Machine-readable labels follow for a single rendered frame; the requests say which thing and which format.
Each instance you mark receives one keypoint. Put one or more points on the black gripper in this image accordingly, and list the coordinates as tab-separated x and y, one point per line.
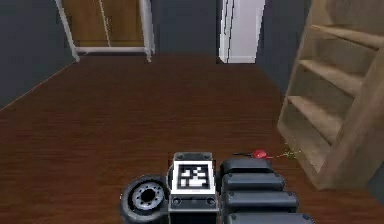
145	199

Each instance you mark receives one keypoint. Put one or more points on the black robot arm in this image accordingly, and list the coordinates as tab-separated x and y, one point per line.
246	193

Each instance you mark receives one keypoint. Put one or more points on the small red object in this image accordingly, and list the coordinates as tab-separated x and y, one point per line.
259	154

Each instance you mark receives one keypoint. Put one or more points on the brown wooden cupboard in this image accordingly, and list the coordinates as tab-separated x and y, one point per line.
110	23

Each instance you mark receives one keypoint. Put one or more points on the white room door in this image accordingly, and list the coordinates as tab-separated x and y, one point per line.
240	31

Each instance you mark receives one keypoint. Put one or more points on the light wooden shelf unit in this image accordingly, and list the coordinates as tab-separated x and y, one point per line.
336	96

